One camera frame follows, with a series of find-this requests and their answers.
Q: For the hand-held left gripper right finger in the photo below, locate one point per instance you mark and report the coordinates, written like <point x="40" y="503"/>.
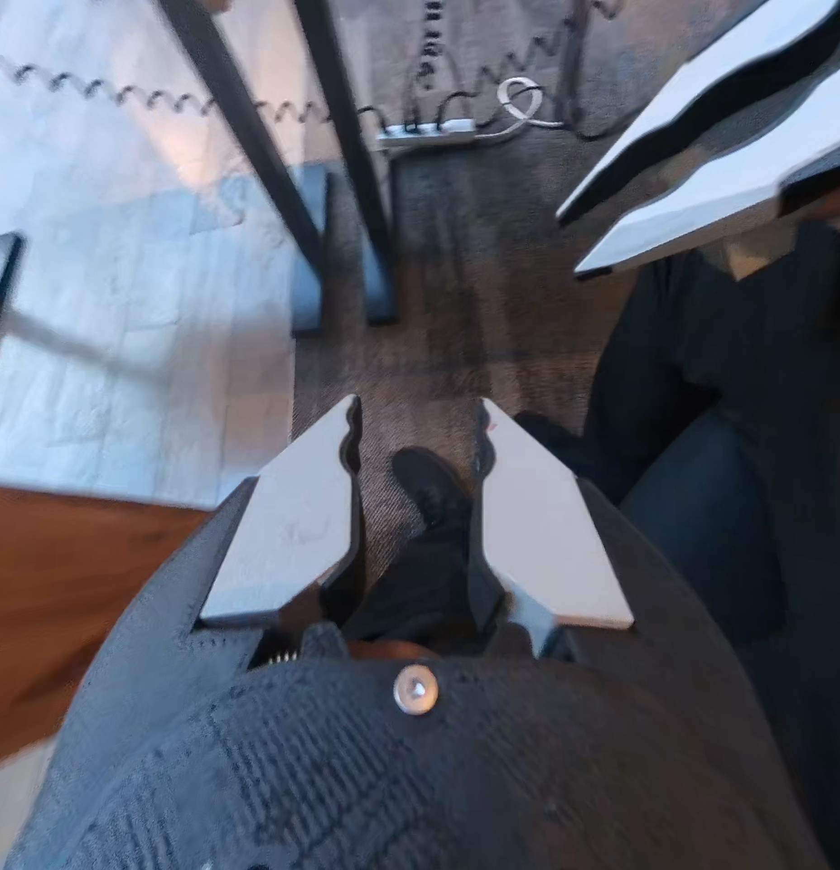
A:
<point x="549" y="544"/>

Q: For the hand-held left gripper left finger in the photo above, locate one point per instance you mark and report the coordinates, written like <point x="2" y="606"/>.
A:
<point x="284" y="537"/>

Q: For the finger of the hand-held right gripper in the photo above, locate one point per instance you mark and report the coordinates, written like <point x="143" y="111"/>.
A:
<point x="732" y="183"/>
<point x="719" y="68"/>

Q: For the person's black shoe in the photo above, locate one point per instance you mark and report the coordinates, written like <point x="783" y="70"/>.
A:
<point x="427" y="482"/>

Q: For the white power strip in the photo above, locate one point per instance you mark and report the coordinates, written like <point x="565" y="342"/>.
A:
<point x="427" y="130"/>

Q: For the black table leg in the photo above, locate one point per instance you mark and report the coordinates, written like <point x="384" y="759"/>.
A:
<point x="243" y="115"/>
<point x="345" y="102"/>

